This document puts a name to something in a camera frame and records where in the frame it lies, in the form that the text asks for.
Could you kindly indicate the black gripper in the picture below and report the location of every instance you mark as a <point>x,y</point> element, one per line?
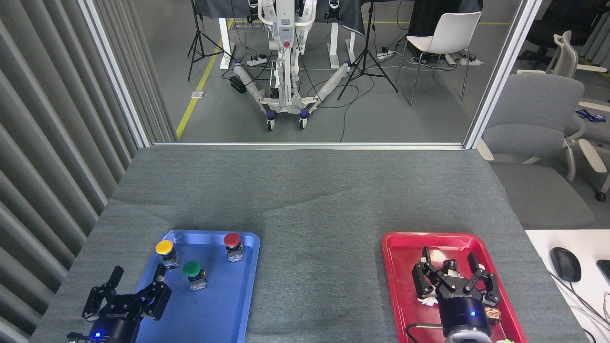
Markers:
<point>463,309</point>
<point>116,326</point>

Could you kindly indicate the green push button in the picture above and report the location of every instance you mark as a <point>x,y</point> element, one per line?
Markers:
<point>193,272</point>

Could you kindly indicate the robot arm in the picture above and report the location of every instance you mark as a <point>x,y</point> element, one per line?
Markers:
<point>469,339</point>

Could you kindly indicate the yellow push button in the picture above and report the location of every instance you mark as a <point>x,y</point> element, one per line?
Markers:
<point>165,250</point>

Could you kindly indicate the red push button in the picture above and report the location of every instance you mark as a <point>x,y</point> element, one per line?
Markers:
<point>232,243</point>

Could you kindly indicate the red plastic tray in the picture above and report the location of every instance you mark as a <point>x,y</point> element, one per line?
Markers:
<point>405,267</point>

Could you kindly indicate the small green item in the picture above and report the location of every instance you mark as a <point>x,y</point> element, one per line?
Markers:
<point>506,341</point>

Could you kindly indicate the blue plastic tray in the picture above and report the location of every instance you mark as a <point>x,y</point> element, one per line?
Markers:
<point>214,295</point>

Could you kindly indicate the black computer mouse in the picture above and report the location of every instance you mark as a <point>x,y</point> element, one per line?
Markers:
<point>565,264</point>

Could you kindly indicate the white side table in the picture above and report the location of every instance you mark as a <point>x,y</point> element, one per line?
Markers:
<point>586,309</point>

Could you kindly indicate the black flat device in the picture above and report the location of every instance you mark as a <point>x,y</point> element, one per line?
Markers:
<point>604,271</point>

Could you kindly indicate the grey felt table cover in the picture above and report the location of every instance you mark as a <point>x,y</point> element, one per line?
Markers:
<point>310,200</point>

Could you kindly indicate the grey office chair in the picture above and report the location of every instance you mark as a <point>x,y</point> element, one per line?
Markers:
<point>529,124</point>

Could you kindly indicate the silver floor plate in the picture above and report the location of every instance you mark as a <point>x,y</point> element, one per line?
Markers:
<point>198,94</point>

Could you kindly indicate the white power strip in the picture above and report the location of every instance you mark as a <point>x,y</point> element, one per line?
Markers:
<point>385,55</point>
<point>256,61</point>
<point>468,60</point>

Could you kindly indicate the black foot pedal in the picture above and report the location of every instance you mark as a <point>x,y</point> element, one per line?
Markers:
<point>238,84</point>

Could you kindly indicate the black tripod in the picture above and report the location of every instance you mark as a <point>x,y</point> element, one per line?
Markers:
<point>366,57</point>
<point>198,43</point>

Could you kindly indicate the white plastic chair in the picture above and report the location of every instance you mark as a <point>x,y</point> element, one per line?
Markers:
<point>448,33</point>

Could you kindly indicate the white desk leg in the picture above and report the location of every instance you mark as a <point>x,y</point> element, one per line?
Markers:
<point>336,45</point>
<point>225,43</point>

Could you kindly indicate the white wheeled stand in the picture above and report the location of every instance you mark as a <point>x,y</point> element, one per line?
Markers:
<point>285,52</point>

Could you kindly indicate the black table cloth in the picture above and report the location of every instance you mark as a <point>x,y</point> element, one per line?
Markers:
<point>350,16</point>

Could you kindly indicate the black selector switch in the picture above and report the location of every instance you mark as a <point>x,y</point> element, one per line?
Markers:
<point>450,267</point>

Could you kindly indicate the white switch block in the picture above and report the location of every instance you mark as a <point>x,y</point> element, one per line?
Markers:
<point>427,301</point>

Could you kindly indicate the black orange switch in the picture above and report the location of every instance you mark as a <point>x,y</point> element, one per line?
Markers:
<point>493,314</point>

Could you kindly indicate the silver horizontal rail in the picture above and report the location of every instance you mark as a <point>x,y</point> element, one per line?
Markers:
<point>310,145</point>

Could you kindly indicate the silver post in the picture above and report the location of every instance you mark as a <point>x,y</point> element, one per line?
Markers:
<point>503,71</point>
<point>112,71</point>

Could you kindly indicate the white frame office chair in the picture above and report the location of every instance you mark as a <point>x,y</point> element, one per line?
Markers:
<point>567,57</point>

